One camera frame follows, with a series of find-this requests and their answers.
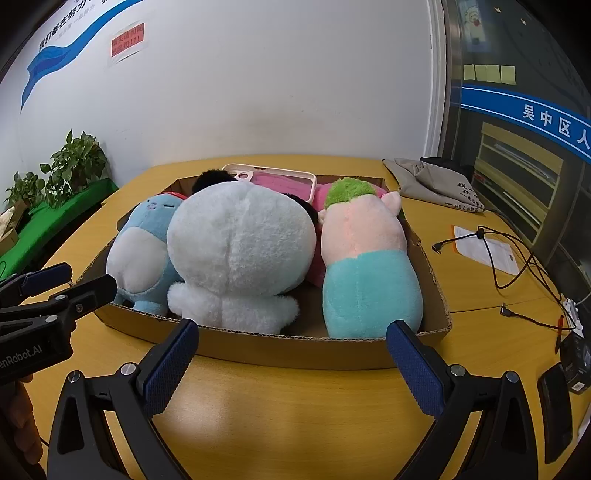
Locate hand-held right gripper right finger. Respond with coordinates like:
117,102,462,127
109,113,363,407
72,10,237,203
387,320,555,480

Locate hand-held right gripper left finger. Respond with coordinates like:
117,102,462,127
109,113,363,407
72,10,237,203
46,318,200,480

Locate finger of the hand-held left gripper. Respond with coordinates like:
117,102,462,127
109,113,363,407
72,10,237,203
68,274,118,320
0,268,75,305

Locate shallow cardboard box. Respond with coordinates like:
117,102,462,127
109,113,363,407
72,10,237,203
74,173,453,371

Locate pink plush bear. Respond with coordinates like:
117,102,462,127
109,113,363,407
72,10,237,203
302,180,391,287

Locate person's left hand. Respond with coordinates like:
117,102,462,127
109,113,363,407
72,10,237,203
0,381,44,467

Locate small cardboard carton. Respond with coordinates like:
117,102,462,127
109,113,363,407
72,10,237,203
0,208,21,254

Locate green table cloth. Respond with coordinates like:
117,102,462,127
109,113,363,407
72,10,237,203
0,179,120,278

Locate blue plush toy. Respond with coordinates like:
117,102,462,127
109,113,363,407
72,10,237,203
106,194,188,315

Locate small green potted plant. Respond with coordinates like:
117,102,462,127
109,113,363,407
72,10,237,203
4,171,47,208

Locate large green potted plant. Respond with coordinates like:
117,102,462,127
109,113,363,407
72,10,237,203
39,129,109,197

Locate white panda plush toy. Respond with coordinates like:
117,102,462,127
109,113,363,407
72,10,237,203
166,168,319,334

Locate white pouch with orange edge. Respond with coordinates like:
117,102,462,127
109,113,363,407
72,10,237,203
451,224,520,277

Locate flat black device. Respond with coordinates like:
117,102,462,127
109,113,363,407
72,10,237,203
538,362,574,464

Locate pig plush with green hair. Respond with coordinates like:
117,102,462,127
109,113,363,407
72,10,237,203
318,178,424,339

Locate black adapter box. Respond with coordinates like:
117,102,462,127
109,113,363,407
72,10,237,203
558,330,591,394

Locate white power strip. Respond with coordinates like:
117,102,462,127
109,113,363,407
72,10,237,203
562,298,585,324

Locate grey cloth bag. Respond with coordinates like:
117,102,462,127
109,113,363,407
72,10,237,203
382,157,488,215

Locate black cloth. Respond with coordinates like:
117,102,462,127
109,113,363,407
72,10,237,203
420,156,476,181

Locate pink phone case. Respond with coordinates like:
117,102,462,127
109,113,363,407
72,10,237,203
222,163,318,200

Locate yellow shelf unit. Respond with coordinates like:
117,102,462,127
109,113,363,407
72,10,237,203
475,122,564,236

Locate blue sign band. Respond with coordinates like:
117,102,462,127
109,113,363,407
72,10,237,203
462,88,591,162

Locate cartoon sheep poster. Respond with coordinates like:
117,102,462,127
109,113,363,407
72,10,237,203
462,7,486,42

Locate thin black cable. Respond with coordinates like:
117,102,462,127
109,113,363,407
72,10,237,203
501,302,578,330

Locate black cable with tie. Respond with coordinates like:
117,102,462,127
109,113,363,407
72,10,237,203
431,225,561,301

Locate blue wave wall decal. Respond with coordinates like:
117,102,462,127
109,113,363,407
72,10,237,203
19,0,139,114

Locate red wall notice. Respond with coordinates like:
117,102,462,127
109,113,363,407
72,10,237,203
107,21,148,69

